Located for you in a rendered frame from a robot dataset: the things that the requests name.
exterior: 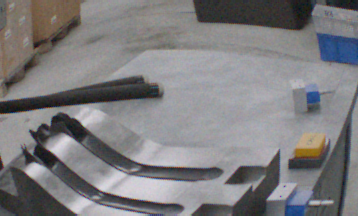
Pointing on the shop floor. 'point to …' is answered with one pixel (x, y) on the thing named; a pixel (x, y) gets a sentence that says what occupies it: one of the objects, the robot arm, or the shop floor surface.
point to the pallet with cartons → (53, 21)
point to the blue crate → (344, 49)
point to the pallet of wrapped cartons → (11, 49)
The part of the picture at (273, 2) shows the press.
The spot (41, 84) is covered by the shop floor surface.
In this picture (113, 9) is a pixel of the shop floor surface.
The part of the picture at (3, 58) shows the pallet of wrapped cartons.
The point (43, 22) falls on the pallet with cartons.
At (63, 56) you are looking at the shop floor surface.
